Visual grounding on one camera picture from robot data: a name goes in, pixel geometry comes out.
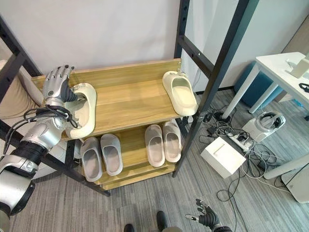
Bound grey foam slipper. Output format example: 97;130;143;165
99;133;124;177
80;136;103;183

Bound white table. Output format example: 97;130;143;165
221;51;309;180

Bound white VR headset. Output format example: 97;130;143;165
255;110;287;132

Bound beige cushion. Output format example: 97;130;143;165
0;58;44;119

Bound black metal rack frame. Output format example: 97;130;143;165
0;0;260;197

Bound white headset packaging box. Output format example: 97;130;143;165
242;117;279;143

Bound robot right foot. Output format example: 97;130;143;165
156;210;168;231

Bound cream foam slipper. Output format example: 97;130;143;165
63;82;98;140
162;71;199;116

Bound narrow wooden rack shelf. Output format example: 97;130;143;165
79;118;181;191

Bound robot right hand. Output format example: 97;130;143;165
185;198;221;228

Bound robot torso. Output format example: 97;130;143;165
163;225;186;232

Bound wide wooden rack shelf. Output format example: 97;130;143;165
30;58;194;142

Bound long black floor cable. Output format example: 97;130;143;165
216;166;250;232

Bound white floor appliance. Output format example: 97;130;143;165
281;159;309;204

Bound white power strip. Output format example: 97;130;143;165
228;134;252;152

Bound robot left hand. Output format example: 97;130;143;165
42;64;80;103

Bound blue round stool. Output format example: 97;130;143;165
233;60;286;110

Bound white cardboard box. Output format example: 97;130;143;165
200;136;247;179

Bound pale beige foam slipper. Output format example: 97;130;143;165
144;124;166;168
162;121;183;163

